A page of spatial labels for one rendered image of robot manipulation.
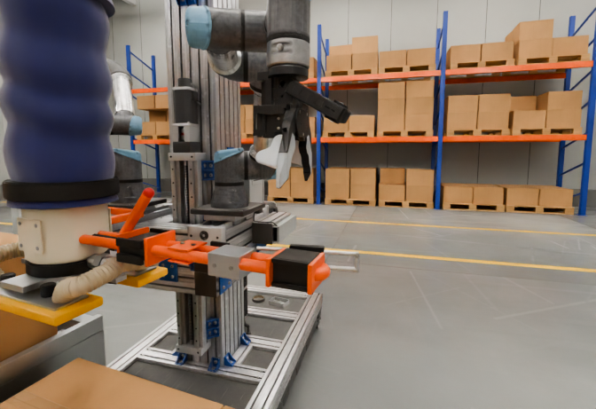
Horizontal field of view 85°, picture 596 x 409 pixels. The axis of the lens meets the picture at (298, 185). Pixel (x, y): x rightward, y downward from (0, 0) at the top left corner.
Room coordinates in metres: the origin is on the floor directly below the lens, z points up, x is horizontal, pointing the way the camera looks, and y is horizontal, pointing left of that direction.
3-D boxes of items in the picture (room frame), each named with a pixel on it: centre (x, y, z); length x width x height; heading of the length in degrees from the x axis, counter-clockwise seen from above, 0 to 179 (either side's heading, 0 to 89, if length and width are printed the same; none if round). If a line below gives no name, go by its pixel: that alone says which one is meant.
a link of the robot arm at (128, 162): (1.43, 0.76, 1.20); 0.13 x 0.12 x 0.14; 120
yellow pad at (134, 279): (0.87, 0.53, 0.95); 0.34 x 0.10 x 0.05; 69
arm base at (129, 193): (1.44, 0.75, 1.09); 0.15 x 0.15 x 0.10
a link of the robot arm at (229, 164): (1.31, 0.27, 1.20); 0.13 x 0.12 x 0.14; 100
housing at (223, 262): (0.61, 0.13, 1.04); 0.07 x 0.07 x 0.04; 69
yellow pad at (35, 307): (0.69, 0.60, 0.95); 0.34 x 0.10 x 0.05; 69
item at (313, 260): (0.56, 0.00, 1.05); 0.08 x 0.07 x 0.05; 69
